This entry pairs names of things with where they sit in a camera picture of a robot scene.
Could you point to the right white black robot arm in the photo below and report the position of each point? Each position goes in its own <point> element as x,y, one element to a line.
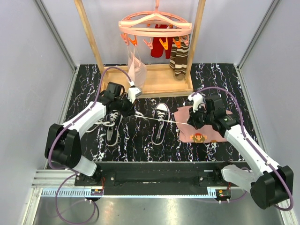
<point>268,183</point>

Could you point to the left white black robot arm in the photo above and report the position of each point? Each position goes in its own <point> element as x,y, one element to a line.
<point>63,145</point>

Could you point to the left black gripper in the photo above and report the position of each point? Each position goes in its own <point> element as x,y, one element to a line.
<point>131,109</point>

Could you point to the red sock pair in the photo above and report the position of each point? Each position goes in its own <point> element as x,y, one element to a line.
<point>158,48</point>

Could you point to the pink round clip hanger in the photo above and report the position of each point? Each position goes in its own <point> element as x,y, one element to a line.
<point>153,24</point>

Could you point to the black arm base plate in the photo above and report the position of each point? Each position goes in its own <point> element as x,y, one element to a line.
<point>157,179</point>

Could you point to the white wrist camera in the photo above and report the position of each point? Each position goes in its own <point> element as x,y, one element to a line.
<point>133,92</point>
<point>196,99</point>

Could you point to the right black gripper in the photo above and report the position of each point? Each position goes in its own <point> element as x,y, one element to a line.
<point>192,119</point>

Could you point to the left small connector box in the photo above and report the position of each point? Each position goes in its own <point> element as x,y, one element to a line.
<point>97,192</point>

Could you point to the small connector box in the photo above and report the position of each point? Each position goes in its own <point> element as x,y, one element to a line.
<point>97,192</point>
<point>223,194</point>

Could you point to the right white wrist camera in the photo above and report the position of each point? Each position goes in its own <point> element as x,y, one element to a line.
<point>196,99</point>

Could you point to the black sneaker with white laces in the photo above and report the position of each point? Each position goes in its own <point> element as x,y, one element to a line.
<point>161,118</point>

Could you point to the pink mario t-shirt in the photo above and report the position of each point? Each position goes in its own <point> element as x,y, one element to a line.
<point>188,134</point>

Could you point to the pink bra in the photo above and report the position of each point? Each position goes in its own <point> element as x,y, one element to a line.
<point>136,68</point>

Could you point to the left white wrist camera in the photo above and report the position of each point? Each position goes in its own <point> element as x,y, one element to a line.
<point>133,92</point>

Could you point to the wooden drying rack frame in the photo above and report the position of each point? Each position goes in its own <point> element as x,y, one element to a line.
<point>160,79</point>

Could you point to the brown striped sock pair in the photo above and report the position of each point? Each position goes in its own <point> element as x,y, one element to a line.
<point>179,58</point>

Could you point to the right small connector box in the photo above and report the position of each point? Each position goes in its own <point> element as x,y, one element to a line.
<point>223,194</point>

